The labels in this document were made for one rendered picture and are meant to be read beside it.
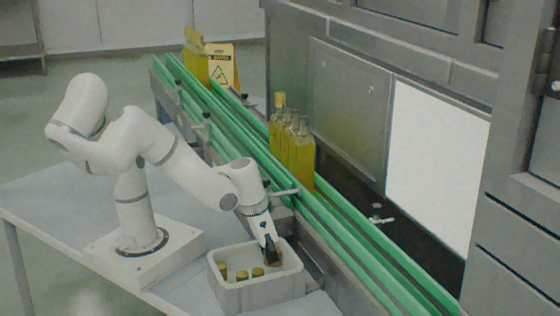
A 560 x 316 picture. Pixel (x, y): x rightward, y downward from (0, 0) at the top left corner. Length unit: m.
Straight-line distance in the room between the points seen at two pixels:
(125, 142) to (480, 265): 0.76
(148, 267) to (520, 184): 1.12
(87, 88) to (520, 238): 0.91
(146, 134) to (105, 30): 6.22
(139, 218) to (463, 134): 0.87
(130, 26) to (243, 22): 1.52
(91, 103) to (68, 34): 6.14
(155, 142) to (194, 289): 0.49
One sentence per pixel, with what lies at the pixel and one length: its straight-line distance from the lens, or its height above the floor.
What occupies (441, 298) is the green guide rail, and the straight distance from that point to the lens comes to 1.21.
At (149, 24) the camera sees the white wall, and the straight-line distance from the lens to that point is 7.44.
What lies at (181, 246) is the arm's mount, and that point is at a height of 0.82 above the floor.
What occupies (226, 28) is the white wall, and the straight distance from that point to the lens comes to 7.69.
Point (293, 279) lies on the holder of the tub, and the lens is 1.44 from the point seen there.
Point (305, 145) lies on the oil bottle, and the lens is 1.57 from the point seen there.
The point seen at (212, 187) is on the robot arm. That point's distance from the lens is 1.23.
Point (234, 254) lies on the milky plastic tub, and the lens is 1.52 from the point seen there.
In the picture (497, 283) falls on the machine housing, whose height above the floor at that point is 1.31.
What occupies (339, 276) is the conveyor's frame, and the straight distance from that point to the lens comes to 1.39.
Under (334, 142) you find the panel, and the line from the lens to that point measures 1.69.
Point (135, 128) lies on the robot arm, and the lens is 1.17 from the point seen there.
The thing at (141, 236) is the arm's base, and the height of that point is 0.85.
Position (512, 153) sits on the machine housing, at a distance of 0.59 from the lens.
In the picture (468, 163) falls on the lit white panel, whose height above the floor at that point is 1.20.
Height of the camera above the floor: 1.67
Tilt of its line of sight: 24 degrees down
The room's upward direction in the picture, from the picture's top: straight up
